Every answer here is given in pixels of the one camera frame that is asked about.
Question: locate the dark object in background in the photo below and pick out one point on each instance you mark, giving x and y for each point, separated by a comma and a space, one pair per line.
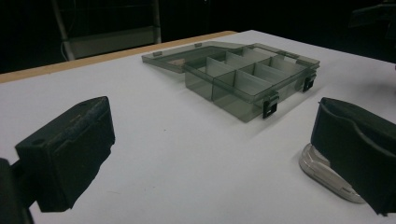
373, 15

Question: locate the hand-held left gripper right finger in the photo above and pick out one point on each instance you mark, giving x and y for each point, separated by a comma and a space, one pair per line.
351, 140

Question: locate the clear grey plastic compartment box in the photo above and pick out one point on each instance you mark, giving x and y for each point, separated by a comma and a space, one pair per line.
236, 77

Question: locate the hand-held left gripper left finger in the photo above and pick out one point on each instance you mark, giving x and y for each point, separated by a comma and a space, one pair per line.
67, 149

